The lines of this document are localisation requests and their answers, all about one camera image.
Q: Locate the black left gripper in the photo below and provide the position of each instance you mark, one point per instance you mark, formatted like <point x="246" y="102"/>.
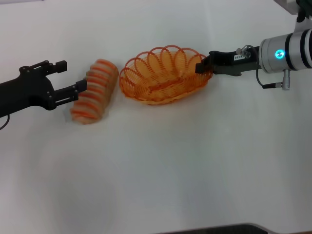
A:
<point x="24" y="91"/>

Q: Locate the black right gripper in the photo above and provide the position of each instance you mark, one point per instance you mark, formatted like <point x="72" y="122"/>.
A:
<point x="231" y="64"/>

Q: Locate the orange striped bread loaf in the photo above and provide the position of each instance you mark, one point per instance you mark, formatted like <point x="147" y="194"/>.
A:
<point x="100" y="85"/>

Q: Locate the orange plastic woven basket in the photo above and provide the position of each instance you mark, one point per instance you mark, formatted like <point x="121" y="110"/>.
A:
<point x="165" y="85"/>

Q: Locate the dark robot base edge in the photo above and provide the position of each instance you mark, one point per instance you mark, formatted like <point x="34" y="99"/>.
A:
<point x="219" y="229"/>

